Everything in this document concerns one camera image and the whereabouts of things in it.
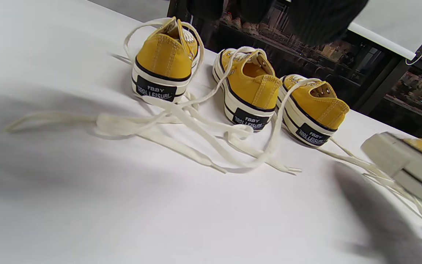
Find long white roller blind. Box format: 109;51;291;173
86;0;170;23

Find dark framed window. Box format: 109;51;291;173
167;0;422;142

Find short white roller blind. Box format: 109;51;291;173
347;0;422;61

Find person's left hand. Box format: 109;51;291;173
187;0;369;47

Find yellow canvas shoe white laces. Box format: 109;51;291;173
360;132;422;206
226;74;422;235
141;47;303;175
4;16;230;175

